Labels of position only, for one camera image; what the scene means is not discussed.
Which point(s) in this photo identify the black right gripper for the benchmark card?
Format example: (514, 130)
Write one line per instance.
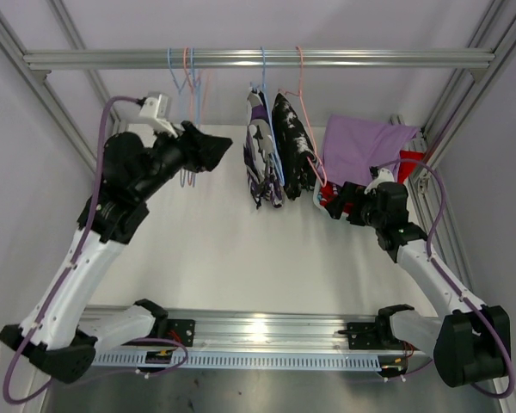
(356, 192)

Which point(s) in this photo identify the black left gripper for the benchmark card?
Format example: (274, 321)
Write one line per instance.
(210, 149)

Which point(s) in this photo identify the light blue wire hanger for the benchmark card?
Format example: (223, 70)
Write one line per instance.
(179, 88)

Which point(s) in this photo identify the red trousers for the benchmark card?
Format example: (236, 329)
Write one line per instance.
(331, 192)

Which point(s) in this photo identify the lilac purple trousers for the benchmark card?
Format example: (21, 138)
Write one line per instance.
(351, 146)

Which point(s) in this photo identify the white plastic mesh basket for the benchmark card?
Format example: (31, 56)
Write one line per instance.
(316, 198)

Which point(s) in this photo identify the blue hanger with lilac trousers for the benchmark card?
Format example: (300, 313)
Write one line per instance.
(195, 82)

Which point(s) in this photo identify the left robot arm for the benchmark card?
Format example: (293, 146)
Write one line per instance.
(52, 337)

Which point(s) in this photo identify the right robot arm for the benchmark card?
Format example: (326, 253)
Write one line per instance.
(468, 341)

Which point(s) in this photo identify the blue hanger with patterned trousers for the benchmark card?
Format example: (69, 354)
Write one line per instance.
(273, 156)

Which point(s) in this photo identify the grey purple patterned trousers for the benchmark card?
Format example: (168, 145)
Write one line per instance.
(263, 183)

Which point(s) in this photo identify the black white patterned trousers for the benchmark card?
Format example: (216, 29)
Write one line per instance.
(294, 147)

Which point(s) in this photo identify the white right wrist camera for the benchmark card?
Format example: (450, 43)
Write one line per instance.
(379, 175)

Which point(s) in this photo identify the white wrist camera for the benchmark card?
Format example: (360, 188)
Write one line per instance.
(379, 175)
(154, 111)

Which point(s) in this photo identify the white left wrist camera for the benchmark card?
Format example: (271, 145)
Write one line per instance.
(154, 111)

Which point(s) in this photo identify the aluminium frame structure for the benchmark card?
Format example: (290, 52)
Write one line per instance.
(475, 67)

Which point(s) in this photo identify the white slotted cable duct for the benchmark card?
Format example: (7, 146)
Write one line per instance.
(225, 360)

